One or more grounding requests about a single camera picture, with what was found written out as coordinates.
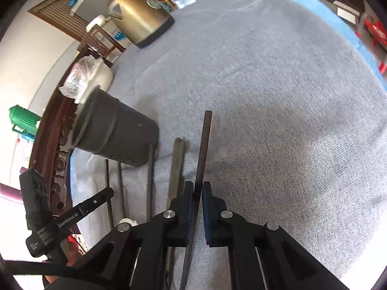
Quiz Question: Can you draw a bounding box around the left hand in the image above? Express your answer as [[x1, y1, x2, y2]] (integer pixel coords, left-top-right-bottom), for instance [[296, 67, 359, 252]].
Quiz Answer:
[[43, 238, 84, 287]]

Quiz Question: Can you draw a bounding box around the dark carved wooden bench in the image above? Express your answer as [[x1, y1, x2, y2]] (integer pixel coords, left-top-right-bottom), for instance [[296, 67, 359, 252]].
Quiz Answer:
[[29, 48, 98, 215]]

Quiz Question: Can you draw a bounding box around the dark chopstick pair on cloth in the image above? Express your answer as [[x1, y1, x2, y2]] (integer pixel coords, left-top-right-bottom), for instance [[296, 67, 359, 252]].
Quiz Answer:
[[166, 138, 186, 289]]

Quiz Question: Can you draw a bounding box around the dark chopstick beside holder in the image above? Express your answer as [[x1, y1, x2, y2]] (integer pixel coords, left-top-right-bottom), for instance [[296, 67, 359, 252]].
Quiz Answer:
[[146, 144, 155, 221]]

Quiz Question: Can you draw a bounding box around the dark perforated utensil holder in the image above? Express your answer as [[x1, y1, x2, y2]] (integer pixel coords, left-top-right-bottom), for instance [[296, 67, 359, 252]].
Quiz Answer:
[[72, 87, 159, 166]]

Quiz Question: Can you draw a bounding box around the green thermos jug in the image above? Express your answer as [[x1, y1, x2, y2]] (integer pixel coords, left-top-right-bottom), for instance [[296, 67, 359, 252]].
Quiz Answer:
[[8, 105, 41, 142]]

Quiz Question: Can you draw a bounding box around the grey table cloth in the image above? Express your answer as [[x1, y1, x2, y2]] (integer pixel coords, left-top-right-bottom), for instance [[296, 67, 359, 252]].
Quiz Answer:
[[68, 0, 387, 290]]

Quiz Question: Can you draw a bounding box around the clear plastic bag with tin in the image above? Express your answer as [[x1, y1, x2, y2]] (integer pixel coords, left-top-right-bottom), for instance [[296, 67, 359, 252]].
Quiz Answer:
[[59, 56, 97, 100]]

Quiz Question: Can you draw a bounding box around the white bowl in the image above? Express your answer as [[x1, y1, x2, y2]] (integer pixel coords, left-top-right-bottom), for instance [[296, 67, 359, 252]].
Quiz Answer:
[[75, 56, 113, 104]]

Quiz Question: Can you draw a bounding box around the wooden chair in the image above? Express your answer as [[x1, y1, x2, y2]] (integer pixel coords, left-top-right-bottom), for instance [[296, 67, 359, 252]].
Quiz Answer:
[[77, 24, 126, 67]]

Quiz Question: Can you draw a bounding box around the gold electric kettle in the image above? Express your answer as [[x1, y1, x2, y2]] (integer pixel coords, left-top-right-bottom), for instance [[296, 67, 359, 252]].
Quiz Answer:
[[108, 0, 174, 49]]

